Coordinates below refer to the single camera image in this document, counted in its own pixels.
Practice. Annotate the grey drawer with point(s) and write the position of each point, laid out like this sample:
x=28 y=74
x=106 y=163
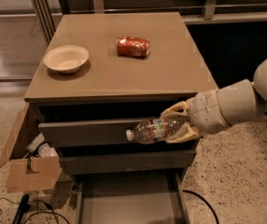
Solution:
x=128 y=162
x=88 y=133
x=150 y=197

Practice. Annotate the grey drawer cabinet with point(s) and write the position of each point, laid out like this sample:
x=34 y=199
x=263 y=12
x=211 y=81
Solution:
x=112 y=86

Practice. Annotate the black power strip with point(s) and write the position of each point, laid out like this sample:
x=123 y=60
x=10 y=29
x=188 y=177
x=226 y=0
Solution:
x=24 y=207

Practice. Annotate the grey middle drawer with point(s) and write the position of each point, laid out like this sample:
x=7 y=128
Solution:
x=128 y=162

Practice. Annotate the grey top drawer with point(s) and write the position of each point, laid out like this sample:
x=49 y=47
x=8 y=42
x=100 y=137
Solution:
x=88 y=133

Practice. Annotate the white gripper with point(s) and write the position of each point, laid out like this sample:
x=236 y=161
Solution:
x=204 y=110

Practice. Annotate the beige paper bowl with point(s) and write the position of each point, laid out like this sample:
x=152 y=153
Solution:
x=66 y=59

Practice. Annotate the crushed red soda can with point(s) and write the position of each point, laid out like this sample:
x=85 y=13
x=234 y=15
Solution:
x=132 y=46

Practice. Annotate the brown cardboard box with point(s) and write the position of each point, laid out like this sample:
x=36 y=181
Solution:
x=27 y=174

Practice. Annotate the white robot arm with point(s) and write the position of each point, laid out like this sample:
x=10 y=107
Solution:
x=245 y=100

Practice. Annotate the white cup in box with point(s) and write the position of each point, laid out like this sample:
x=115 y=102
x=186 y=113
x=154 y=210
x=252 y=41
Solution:
x=46 y=151

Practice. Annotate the white bottle in box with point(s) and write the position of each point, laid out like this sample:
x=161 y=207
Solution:
x=33 y=146

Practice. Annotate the clear plastic water bottle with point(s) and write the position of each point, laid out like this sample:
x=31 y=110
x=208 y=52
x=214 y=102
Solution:
x=151 y=131

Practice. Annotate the grey bottom drawer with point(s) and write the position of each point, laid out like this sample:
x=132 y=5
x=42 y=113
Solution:
x=150 y=197

